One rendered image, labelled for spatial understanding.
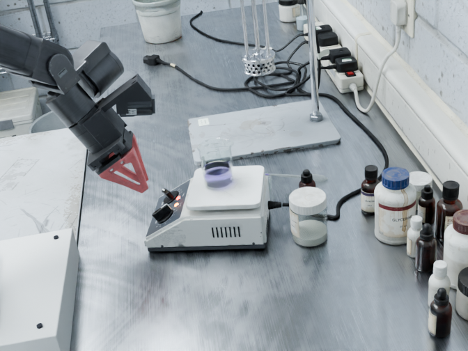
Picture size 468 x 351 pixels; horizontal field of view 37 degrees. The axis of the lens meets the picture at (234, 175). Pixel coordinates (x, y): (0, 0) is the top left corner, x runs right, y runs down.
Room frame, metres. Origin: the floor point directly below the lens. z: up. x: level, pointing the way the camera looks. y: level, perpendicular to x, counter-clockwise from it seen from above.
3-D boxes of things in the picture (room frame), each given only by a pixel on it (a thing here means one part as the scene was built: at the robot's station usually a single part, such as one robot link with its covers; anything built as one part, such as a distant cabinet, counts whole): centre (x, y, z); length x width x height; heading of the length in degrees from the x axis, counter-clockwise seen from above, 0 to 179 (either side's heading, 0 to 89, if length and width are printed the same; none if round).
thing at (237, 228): (0.97, 0.04, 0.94); 0.22 x 0.13 x 0.08; 81
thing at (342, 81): (1.64, -0.28, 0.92); 0.40 x 0.06 x 0.04; 4
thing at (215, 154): (0.98, 0.02, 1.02); 0.06 x 0.05 x 0.08; 94
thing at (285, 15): (2.00, -0.22, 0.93); 0.06 x 0.06 x 0.06
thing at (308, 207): (0.92, -0.11, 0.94); 0.06 x 0.06 x 0.08
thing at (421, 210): (0.92, -0.30, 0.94); 0.03 x 0.03 x 0.07
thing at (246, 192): (0.97, 0.01, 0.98); 0.12 x 0.12 x 0.01; 81
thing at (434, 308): (0.67, -0.25, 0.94); 0.03 x 0.03 x 0.07
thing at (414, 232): (0.84, -0.26, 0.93); 0.03 x 0.03 x 0.07
